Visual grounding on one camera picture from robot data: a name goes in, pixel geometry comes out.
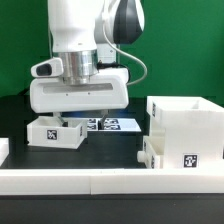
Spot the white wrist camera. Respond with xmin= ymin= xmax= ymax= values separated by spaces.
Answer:
xmin=31 ymin=57 xmax=64 ymax=78

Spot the white workspace border wall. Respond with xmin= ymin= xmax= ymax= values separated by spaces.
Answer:
xmin=0 ymin=138 xmax=224 ymax=195

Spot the white drawer box front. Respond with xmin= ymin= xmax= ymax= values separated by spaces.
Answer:
xmin=137 ymin=136 xmax=165 ymax=169

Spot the white drawer box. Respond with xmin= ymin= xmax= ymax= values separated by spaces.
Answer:
xmin=137 ymin=136 xmax=165 ymax=169
xmin=27 ymin=116 xmax=87 ymax=149

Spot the fiducial marker sheet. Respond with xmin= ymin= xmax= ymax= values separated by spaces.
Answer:
xmin=87 ymin=118 xmax=141 ymax=132

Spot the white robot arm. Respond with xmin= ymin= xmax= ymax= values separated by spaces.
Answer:
xmin=30 ymin=0 xmax=144 ymax=127

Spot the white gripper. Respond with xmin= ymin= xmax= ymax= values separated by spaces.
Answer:
xmin=30 ymin=68 xmax=129 ymax=128

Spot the white drawer cabinet frame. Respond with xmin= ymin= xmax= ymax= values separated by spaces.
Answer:
xmin=147 ymin=96 xmax=224 ymax=169

